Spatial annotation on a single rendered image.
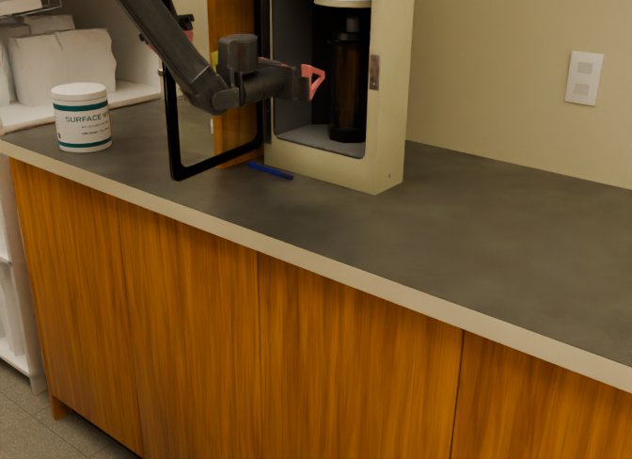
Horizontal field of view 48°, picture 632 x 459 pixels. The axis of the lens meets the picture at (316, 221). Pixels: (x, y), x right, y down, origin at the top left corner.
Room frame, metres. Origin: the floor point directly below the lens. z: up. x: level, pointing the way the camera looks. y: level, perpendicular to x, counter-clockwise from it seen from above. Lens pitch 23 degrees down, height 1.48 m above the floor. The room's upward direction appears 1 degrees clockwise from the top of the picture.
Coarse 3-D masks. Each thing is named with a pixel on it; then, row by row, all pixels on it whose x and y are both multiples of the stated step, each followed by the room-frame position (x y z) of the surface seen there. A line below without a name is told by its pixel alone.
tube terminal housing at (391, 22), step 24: (384, 0) 1.40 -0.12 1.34; (408, 0) 1.47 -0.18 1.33; (384, 24) 1.40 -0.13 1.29; (408, 24) 1.47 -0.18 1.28; (384, 48) 1.40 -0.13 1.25; (408, 48) 1.48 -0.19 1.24; (384, 72) 1.41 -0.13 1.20; (408, 72) 1.48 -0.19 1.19; (384, 96) 1.41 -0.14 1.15; (384, 120) 1.42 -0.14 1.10; (264, 144) 1.60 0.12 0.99; (288, 144) 1.55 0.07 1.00; (384, 144) 1.42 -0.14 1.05; (288, 168) 1.55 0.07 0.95; (312, 168) 1.50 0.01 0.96; (336, 168) 1.46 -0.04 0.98; (360, 168) 1.42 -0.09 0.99; (384, 168) 1.42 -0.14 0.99
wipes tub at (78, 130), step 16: (64, 96) 1.66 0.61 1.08; (80, 96) 1.66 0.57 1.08; (96, 96) 1.69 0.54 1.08; (64, 112) 1.66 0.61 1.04; (80, 112) 1.66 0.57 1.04; (96, 112) 1.68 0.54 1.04; (64, 128) 1.67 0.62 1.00; (80, 128) 1.66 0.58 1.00; (96, 128) 1.68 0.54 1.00; (64, 144) 1.67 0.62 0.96; (80, 144) 1.66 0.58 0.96; (96, 144) 1.68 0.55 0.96
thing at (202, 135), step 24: (192, 0) 1.39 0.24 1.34; (216, 0) 1.45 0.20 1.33; (240, 0) 1.52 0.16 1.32; (192, 24) 1.39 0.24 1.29; (216, 24) 1.45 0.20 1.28; (240, 24) 1.51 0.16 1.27; (216, 48) 1.45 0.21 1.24; (168, 120) 1.32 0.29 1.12; (192, 120) 1.37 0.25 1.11; (216, 120) 1.44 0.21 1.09; (240, 120) 1.51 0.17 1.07; (168, 144) 1.32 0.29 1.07; (192, 144) 1.37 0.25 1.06; (216, 144) 1.44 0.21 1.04; (240, 144) 1.50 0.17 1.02
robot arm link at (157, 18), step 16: (128, 0) 1.14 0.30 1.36; (144, 0) 1.16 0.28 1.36; (160, 0) 1.18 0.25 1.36; (128, 16) 1.17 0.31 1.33; (144, 16) 1.16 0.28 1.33; (160, 16) 1.17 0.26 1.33; (144, 32) 1.17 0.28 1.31; (160, 32) 1.17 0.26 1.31; (176, 32) 1.19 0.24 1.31; (160, 48) 1.18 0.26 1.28; (176, 48) 1.19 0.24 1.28; (192, 48) 1.21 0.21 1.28; (176, 64) 1.19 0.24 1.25; (192, 64) 1.21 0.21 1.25; (208, 64) 1.22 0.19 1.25; (176, 80) 1.23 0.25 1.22; (192, 80) 1.20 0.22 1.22; (208, 80) 1.22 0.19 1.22; (192, 96) 1.25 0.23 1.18; (208, 96) 1.22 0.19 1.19; (208, 112) 1.22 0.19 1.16; (224, 112) 1.24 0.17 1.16
